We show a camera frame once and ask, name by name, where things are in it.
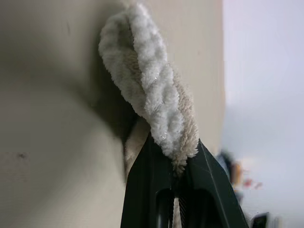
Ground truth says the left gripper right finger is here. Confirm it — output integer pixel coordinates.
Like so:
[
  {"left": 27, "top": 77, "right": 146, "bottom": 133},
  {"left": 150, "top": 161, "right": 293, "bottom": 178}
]
[{"left": 179, "top": 138, "right": 249, "bottom": 228}]

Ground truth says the beige towel with white trim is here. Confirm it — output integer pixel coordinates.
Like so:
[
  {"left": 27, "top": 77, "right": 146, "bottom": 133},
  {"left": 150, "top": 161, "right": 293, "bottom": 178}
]
[{"left": 98, "top": 1, "right": 200, "bottom": 228}]

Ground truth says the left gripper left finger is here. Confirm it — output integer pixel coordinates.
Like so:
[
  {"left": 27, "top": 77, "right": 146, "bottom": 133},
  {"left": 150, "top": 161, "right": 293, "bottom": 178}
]
[{"left": 120, "top": 135, "right": 178, "bottom": 228}]

